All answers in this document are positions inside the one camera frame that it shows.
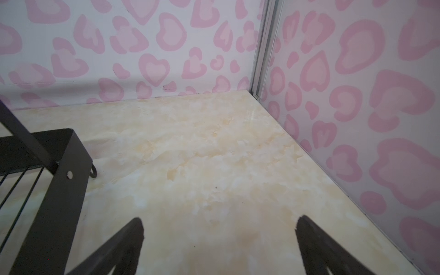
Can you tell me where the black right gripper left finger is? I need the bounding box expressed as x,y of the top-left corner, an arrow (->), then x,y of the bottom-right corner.
69,217 -> 144,275

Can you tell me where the black wire dish rack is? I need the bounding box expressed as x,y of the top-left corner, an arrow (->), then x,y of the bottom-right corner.
1,103 -> 97,275

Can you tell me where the aluminium corner frame post right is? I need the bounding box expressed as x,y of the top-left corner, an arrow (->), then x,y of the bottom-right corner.
249,0 -> 284,100

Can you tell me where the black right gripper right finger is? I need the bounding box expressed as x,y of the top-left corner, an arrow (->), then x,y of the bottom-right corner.
295,215 -> 374,275

